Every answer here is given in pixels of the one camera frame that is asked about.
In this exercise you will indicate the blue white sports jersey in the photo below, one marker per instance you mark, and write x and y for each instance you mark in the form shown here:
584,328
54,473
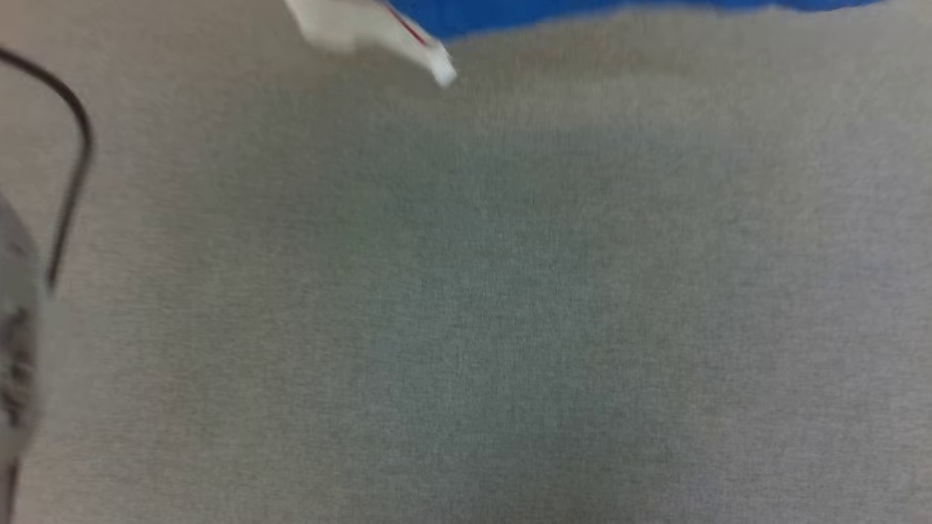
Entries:
510,11

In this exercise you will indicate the grey fabric sofa seat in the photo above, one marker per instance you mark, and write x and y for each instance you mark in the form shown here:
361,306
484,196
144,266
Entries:
510,306

